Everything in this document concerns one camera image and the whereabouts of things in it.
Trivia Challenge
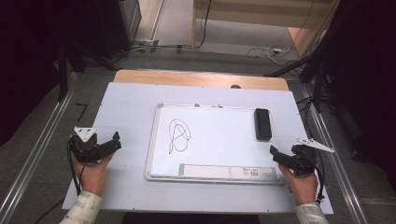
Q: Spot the black metal stand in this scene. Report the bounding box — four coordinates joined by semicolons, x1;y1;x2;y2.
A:
312;60;327;114

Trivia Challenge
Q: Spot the white coiled cable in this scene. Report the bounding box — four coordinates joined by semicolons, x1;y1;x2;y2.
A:
247;44;293;61

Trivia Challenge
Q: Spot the black hanging cable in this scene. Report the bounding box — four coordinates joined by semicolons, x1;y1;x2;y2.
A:
191;0;213;49

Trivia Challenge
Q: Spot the wooden table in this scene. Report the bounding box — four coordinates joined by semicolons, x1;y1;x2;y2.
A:
113;69;290;92

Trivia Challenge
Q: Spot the grey power strip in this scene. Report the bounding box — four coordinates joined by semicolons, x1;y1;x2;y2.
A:
133;38;160;49

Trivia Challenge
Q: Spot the person's left hand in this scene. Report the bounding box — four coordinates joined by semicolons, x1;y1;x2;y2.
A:
73;153;115;198

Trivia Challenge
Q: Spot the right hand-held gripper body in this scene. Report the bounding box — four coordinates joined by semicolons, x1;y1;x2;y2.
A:
290;137;336;177

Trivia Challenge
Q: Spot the black whiteboard eraser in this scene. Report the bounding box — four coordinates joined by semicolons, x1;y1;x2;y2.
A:
253;107;273;142

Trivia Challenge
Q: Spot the left hand-held gripper cable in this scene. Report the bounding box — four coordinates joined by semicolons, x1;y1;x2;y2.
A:
66;138;84;196

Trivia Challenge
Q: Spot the light wooden cabinet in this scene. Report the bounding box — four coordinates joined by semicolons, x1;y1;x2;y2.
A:
191;0;341;30

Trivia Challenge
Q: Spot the aluminium floor rail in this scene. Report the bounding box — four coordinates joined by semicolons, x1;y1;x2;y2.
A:
302;85;371;224
0;72;78;224

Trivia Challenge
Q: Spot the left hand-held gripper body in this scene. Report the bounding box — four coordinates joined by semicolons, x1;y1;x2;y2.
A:
68;125;105;164

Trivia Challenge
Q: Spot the white table cover board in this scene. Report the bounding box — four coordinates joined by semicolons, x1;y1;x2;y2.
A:
62;81;334;216

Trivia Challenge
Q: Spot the white paper label strip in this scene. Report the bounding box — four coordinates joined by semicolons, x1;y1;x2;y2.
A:
178;163;278;181

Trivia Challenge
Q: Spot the right hand-held gripper cable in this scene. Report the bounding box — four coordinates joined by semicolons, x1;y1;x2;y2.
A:
309;153;327;205

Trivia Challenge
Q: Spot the dark curtain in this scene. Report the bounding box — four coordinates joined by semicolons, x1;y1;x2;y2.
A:
323;0;396;188
0;0;132;147

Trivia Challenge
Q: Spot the silver-framed whiteboard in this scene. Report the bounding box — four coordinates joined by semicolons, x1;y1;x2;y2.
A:
144;103;286;186

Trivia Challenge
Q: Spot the hand-held gripper cable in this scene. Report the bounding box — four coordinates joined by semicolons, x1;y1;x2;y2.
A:
66;138;84;196
309;153;327;205

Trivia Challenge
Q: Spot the person's right hand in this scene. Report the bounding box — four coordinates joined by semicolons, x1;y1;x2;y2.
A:
277;163;319;206

